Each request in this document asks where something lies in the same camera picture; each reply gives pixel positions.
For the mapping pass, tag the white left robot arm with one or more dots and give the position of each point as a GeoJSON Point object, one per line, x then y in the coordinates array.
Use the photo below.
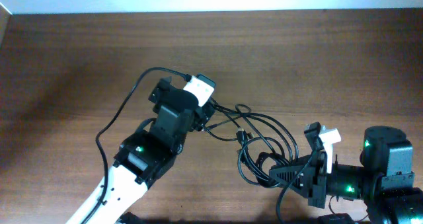
{"type": "Point", "coordinates": [146, 155]}

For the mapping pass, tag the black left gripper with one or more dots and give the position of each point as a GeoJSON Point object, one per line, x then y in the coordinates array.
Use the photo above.
{"type": "Point", "coordinates": [202, 115]}

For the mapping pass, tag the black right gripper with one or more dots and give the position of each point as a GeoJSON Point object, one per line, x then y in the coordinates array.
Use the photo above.
{"type": "Point", "coordinates": [311, 184]}

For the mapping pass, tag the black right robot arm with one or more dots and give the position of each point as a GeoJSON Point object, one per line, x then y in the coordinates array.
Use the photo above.
{"type": "Point", "coordinates": [384, 180]}

